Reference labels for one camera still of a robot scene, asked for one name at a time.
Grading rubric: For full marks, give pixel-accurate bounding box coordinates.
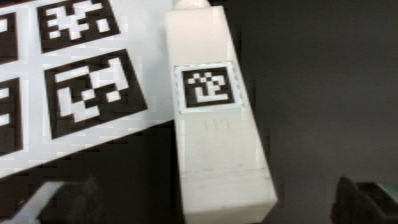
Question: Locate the white desk leg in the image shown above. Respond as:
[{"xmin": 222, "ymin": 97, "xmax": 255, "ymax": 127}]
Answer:
[{"xmin": 165, "ymin": 0, "xmax": 277, "ymax": 224}]

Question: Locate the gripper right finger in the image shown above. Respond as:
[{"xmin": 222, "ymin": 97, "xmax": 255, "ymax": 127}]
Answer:
[{"xmin": 330, "ymin": 177, "xmax": 398, "ymax": 224}]

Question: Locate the white flat base plate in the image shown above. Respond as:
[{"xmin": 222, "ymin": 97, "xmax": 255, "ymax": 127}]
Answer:
[{"xmin": 0, "ymin": 0, "xmax": 172, "ymax": 178}]

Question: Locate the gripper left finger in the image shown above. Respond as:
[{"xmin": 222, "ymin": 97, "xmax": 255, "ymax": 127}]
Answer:
[{"xmin": 5, "ymin": 177, "xmax": 104, "ymax": 224}]

